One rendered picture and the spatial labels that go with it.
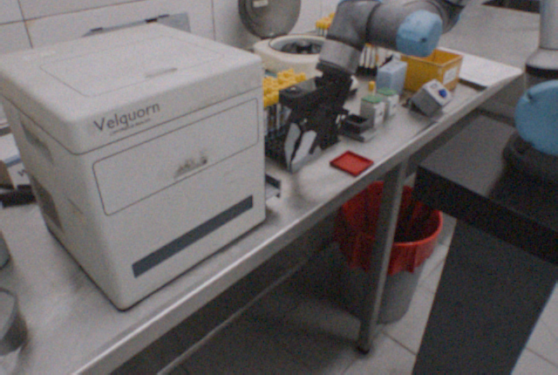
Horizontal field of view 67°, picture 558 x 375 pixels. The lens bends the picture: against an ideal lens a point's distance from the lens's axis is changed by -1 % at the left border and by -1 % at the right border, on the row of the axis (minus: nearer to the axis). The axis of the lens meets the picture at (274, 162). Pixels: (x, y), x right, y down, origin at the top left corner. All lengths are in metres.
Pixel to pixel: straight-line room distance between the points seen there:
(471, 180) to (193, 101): 0.50
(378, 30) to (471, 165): 0.30
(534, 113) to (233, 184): 0.44
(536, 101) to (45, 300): 0.74
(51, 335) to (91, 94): 0.33
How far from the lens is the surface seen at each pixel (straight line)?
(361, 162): 0.93
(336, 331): 1.71
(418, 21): 0.76
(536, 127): 0.70
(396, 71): 1.19
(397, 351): 1.70
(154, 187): 0.56
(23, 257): 0.80
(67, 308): 0.69
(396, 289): 1.60
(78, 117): 0.48
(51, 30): 1.14
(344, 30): 0.81
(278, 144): 0.94
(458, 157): 0.87
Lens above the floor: 1.36
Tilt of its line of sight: 32 degrees down
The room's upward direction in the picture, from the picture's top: straight up
